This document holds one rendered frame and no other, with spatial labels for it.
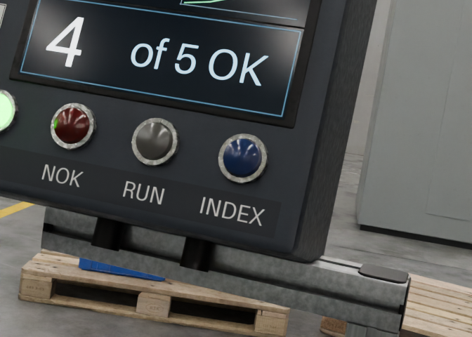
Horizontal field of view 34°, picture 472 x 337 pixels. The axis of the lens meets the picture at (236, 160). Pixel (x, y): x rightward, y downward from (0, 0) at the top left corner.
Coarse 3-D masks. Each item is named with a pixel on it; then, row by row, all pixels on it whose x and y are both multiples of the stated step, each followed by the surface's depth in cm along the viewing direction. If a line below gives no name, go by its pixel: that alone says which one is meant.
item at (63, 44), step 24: (48, 0) 45; (72, 0) 44; (48, 24) 44; (72, 24) 44; (96, 24) 44; (48, 48) 44; (72, 48) 44; (96, 48) 43; (24, 72) 44; (48, 72) 44; (72, 72) 44; (96, 72) 43
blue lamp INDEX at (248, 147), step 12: (228, 144) 40; (240, 144) 40; (252, 144) 40; (264, 144) 40; (228, 156) 40; (240, 156) 39; (252, 156) 39; (264, 156) 40; (228, 168) 40; (240, 168) 39; (252, 168) 39; (264, 168) 40; (240, 180) 40; (252, 180) 40
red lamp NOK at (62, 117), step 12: (60, 108) 43; (72, 108) 43; (84, 108) 43; (60, 120) 42; (72, 120) 42; (84, 120) 42; (60, 132) 42; (72, 132) 42; (84, 132) 42; (60, 144) 43; (72, 144) 43; (84, 144) 42
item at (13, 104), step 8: (0, 96) 44; (8, 96) 44; (0, 104) 44; (8, 104) 44; (16, 104) 44; (0, 112) 43; (8, 112) 44; (16, 112) 44; (0, 120) 44; (8, 120) 44; (0, 128) 44; (8, 128) 44
